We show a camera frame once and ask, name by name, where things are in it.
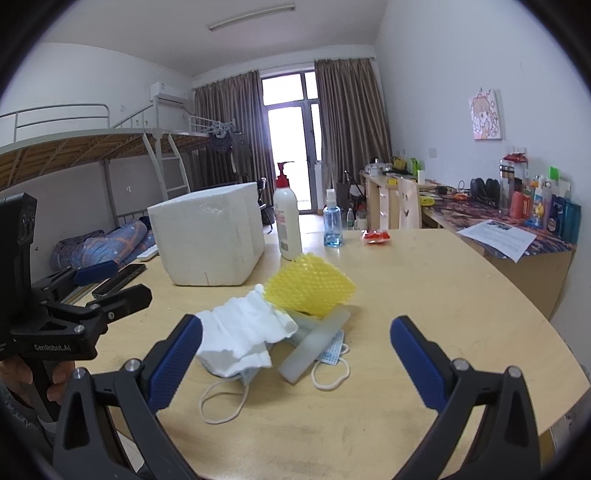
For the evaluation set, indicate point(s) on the metal bunk bed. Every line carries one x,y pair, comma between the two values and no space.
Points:
52,138

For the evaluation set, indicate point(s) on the glass balcony door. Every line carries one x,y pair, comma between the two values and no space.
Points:
293,110

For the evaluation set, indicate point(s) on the white lotion pump bottle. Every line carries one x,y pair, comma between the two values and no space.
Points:
286,214

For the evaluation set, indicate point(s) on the wooden desk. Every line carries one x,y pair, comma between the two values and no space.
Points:
534,260

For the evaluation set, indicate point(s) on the white air conditioner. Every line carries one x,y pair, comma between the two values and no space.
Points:
160,91

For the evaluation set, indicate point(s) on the ceiling tube light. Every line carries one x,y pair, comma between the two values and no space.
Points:
251,15

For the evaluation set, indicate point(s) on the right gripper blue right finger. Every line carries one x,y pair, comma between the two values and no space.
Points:
506,443

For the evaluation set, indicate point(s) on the blue plaid quilt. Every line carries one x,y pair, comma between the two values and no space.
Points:
122,245

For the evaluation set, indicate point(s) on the blue spray bottle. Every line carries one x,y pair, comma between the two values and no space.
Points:
332,215

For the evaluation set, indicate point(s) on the white printed paper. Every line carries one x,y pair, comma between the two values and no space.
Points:
511,241

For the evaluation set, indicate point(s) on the white tissue stack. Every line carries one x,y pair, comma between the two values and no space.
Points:
235,335

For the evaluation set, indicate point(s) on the wooden smiley chair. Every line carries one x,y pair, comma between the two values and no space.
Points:
410,210

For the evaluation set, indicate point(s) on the left brown curtain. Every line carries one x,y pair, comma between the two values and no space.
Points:
241,153

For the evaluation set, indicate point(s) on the brown curtain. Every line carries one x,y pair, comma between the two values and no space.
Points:
354,126
241,153

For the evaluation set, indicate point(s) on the white foam strip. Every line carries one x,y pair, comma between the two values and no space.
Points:
312,337

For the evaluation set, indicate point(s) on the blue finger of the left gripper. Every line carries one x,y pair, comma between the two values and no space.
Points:
95,273

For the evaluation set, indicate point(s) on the white styrofoam box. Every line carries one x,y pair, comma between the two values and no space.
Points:
211,237

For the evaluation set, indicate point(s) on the person's left hand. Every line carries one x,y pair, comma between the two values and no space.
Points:
16,375

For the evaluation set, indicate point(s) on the right brown curtain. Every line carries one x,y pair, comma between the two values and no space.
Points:
354,126

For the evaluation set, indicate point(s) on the red snack packet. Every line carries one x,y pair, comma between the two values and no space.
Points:
375,237

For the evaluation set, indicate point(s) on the yellow foam net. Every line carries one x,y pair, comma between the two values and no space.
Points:
309,285

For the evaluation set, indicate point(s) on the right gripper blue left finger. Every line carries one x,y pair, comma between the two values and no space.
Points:
87,445

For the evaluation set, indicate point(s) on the black headphones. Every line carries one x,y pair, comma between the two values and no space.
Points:
486,192

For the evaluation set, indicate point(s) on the pink cartoon wall picture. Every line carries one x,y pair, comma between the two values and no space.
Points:
485,116

